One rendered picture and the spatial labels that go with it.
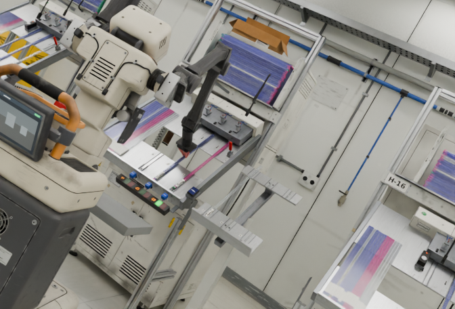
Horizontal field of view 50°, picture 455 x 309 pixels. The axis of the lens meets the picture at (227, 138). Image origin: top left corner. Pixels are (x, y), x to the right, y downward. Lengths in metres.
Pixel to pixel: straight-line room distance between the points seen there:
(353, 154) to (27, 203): 3.16
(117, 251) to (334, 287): 1.33
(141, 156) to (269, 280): 2.05
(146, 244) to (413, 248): 1.44
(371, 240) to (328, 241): 1.72
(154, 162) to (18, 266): 1.26
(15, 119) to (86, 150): 0.44
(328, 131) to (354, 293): 2.23
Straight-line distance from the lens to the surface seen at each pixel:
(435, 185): 2.71
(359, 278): 2.40
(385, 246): 2.56
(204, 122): 2.90
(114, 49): 1.88
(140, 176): 2.62
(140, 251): 2.95
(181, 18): 5.14
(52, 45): 3.59
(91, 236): 3.14
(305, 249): 4.29
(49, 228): 1.55
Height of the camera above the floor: 1.15
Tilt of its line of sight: 1 degrees down
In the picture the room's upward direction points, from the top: 30 degrees clockwise
